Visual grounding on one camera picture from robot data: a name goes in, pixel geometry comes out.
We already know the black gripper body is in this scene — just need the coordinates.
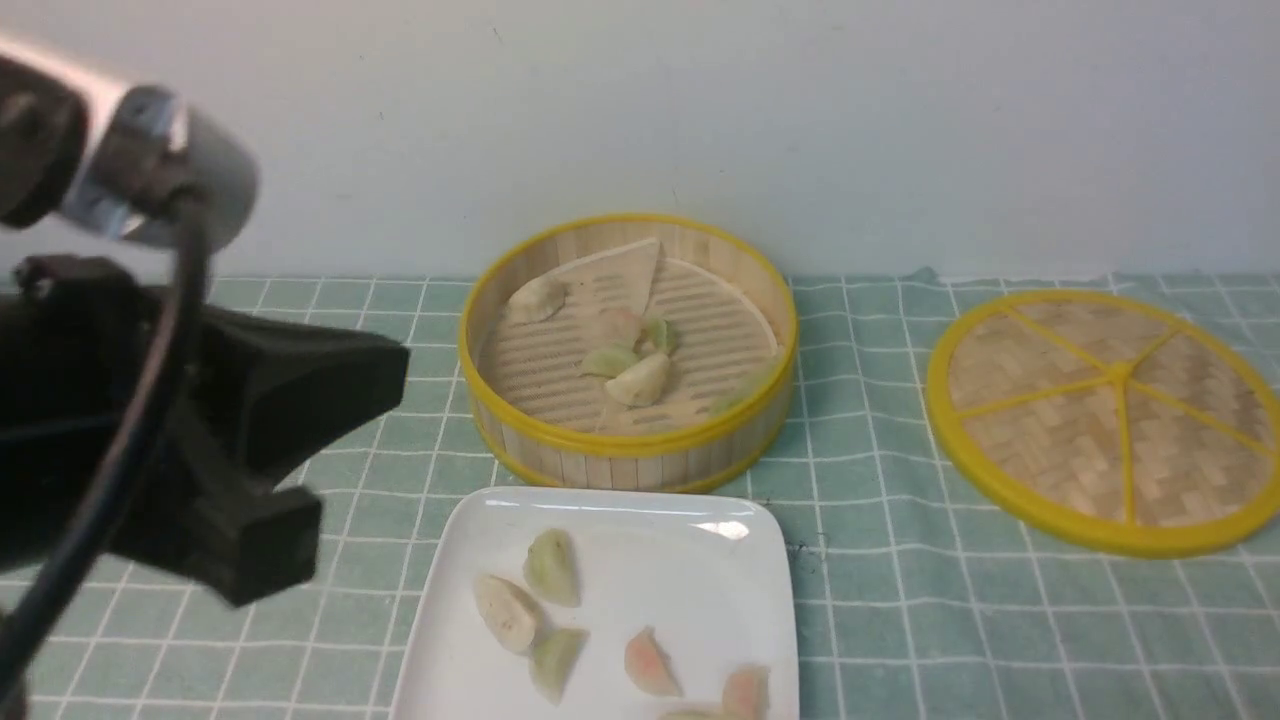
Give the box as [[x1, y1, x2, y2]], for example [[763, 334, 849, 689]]
[[1, 254, 169, 573]]

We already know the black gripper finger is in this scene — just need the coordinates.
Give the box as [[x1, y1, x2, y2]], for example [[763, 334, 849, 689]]
[[195, 306, 410, 491], [108, 420, 323, 607]]

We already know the pale green dumpling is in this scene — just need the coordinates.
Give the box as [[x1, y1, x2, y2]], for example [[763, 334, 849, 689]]
[[524, 528, 581, 609]]

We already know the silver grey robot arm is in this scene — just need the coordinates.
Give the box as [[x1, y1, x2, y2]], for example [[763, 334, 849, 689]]
[[3, 37, 410, 607]]

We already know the white square plate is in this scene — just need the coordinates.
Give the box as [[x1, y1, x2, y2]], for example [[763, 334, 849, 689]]
[[390, 487, 801, 719]]

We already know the white dumpling on plate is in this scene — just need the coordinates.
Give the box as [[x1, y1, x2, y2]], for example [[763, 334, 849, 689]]
[[472, 574, 543, 655]]

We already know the green dumpling on plate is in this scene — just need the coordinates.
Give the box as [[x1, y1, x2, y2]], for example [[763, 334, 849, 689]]
[[527, 626, 590, 706]]

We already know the pink dumpling on plate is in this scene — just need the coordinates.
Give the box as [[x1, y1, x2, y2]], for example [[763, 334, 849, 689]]
[[623, 626, 684, 698]]

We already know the pink dumpling at plate edge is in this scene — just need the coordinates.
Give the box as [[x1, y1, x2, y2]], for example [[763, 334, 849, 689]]
[[721, 664, 771, 720]]

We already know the white dumpling in steamer back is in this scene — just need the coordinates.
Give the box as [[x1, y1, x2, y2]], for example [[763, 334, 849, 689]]
[[506, 275, 568, 324]]

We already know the white dumpling in steamer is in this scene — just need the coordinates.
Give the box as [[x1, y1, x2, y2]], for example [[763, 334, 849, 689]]
[[506, 275, 568, 324], [604, 352, 672, 407]]

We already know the light green dumpling in steamer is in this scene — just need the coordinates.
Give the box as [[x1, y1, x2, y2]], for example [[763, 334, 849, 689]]
[[579, 345, 640, 379]]

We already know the yellow rimmed bamboo steamer basket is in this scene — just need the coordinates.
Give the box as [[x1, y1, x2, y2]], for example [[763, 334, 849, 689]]
[[458, 213, 799, 493]]

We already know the pink dumpling in steamer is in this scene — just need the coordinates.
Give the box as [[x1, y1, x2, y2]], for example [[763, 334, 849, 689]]
[[591, 307, 645, 351]]

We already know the white dumpling in steamer front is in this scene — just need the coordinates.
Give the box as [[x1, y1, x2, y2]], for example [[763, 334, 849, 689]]
[[604, 352, 672, 407]]

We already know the small green dumpling in steamer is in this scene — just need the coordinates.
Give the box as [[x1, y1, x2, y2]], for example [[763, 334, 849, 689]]
[[641, 316, 678, 357]]

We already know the white steamer liner paper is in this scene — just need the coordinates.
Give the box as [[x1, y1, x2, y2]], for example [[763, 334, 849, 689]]
[[526, 237, 777, 352]]

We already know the green checkered tablecloth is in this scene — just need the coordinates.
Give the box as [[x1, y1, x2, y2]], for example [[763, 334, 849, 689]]
[[29, 270, 1279, 719]]

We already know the yellow rimmed bamboo steamer lid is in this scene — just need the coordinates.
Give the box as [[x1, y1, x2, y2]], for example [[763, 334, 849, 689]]
[[924, 290, 1279, 559]]

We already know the black cable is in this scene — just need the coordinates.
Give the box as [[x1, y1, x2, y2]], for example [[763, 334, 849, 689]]
[[0, 190, 212, 696]]

